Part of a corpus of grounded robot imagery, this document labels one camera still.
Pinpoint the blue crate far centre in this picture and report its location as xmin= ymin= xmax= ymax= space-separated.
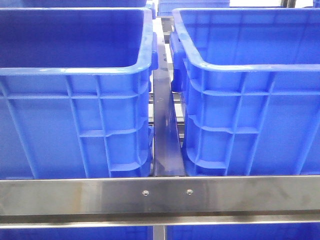
xmin=157 ymin=0 xmax=230 ymax=17

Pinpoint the blue crate below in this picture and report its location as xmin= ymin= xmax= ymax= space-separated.
xmin=167 ymin=223 xmax=320 ymax=240
xmin=0 ymin=226 xmax=153 ymax=240

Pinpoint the blue crate below right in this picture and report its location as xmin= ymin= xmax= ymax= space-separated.
xmin=167 ymin=223 xmax=320 ymax=240

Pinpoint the blue crate below left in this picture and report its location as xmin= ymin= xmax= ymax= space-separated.
xmin=0 ymin=226 xmax=153 ymax=240

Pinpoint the stainless steel front rail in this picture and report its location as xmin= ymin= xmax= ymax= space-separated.
xmin=0 ymin=175 xmax=320 ymax=229

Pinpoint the blue plastic crate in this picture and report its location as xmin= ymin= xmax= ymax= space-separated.
xmin=0 ymin=7 xmax=158 ymax=180
xmin=170 ymin=8 xmax=320 ymax=176

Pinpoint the blue plastic crate right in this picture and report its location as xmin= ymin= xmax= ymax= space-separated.
xmin=170 ymin=8 xmax=320 ymax=176

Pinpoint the blue plastic crate left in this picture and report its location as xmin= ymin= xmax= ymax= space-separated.
xmin=0 ymin=7 xmax=158 ymax=180

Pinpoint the steel centre divider bar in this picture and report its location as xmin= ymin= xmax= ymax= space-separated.
xmin=153 ymin=40 xmax=186 ymax=177

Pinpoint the blue crate far left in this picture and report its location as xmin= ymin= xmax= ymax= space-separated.
xmin=0 ymin=0 xmax=156 ymax=19

